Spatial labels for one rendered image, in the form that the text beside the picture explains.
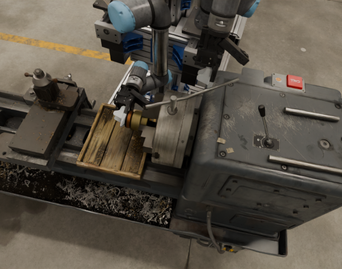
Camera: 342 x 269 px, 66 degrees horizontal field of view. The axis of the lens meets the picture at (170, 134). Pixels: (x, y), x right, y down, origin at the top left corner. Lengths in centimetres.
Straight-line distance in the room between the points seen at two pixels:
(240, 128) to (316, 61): 265
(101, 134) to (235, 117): 68
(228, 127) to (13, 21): 311
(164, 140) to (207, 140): 17
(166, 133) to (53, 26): 270
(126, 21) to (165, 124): 41
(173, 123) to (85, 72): 200
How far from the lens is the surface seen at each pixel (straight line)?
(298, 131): 106
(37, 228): 222
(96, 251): 208
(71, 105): 131
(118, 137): 133
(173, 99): 91
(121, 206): 151
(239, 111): 102
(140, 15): 110
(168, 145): 99
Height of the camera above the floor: 203
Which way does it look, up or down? 59 degrees down
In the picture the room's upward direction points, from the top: 8 degrees clockwise
